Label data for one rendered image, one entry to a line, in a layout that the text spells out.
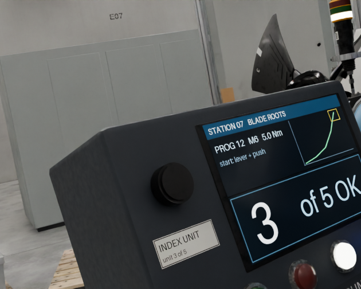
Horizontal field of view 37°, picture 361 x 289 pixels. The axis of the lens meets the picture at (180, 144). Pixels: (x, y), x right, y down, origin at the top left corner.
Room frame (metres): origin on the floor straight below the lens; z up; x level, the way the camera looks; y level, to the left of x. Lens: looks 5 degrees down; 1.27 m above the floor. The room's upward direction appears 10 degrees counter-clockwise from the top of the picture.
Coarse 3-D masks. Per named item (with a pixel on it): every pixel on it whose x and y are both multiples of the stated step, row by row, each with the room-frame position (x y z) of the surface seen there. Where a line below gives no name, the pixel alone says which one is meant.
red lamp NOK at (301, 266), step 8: (296, 264) 0.39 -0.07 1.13; (304, 264) 0.39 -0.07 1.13; (296, 272) 0.39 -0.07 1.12; (304, 272) 0.39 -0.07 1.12; (312, 272) 0.39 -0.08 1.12; (296, 280) 0.39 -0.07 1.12; (304, 280) 0.38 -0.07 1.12; (312, 280) 0.39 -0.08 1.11; (296, 288) 0.38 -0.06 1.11; (304, 288) 0.38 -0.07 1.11; (312, 288) 0.39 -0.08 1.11
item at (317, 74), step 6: (306, 72) 1.23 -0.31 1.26; (312, 72) 1.21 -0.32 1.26; (318, 72) 1.20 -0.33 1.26; (300, 78) 1.24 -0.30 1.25; (306, 78) 1.23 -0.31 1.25; (312, 78) 1.22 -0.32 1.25; (318, 78) 1.19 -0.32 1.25; (324, 78) 1.18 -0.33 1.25; (288, 84) 1.25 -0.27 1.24; (294, 84) 1.25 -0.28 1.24; (300, 84) 1.23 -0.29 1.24; (306, 84) 1.22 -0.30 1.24; (312, 84) 1.19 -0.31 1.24; (348, 96) 1.24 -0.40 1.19
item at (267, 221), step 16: (256, 192) 0.40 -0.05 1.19; (272, 192) 0.41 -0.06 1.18; (240, 208) 0.39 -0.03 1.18; (256, 208) 0.39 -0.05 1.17; (272, 208) 0.40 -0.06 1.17; (240, 224) 0.38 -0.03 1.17; (256, 224) 0.39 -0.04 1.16; (272, 224) 0.40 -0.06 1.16; (288, 224) 0.40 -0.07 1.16; (256, 240) 0.38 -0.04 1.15; (272, 240) 0.39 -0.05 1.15; (288, 240) 0.40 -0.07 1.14; (256, 256) 0.38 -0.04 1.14
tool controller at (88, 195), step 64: (128, 128) 0.36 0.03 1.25; (192, 128) 0.39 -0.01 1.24; (256, 128) 0.42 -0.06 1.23; (320, 128) 0.46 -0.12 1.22; (64, 192) 0.41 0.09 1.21; (128, 192) 0.34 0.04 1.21; (192, 192) 0.36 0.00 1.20; (320, 192) 0.43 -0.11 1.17; (128, 256) 0.35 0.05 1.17; (192, 256) 0.35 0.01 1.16; (320, 256) 0.41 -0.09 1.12
